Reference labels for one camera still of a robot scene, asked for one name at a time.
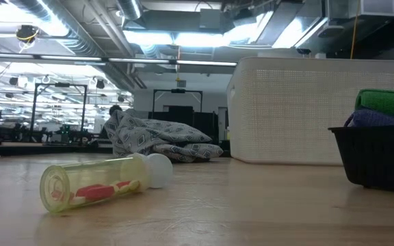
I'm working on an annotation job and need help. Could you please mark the white perforated storage basket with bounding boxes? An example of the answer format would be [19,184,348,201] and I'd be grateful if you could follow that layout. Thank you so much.
[226,56,394,166]

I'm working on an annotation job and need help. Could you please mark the overhead light bar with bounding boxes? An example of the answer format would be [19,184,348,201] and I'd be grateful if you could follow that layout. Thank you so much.
[0,51,238,68]

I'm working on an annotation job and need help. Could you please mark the yellow power cable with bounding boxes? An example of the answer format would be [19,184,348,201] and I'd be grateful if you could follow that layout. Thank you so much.
[350,0,360,60]

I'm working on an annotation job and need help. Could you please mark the clear yellow pill bottle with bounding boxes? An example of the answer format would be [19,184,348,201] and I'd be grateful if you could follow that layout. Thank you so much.
[39,152,174,215]

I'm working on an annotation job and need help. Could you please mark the black overhead camera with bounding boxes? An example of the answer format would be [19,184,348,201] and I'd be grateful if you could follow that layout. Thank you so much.
[15,24,41,44]

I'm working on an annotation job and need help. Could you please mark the small black plastic basket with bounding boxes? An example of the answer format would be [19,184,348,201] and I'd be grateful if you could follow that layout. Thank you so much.
[327,124,394,195]

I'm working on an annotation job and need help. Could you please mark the black background rig frame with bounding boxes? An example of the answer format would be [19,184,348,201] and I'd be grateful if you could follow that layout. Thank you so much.
[152,88,204,114]
[29,82,89,143]

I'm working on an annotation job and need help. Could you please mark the green rolled cloth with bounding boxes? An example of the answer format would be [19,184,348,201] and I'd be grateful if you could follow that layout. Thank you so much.
[354,88,394,124]

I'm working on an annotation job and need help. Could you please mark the blue purple rolled cloth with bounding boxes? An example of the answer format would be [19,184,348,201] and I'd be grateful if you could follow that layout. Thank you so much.
[343,108,394,128]

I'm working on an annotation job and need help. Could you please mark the grey patterned cloth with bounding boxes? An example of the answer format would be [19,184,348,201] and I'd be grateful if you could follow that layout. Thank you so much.
[103,109,224,163]

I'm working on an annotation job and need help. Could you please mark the silver ventilation duct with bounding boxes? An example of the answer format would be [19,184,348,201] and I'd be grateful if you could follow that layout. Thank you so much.
[8,0,144,90]

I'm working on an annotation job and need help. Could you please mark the person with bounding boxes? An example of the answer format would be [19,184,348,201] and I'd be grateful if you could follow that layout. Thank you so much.
[108,104,124,117]

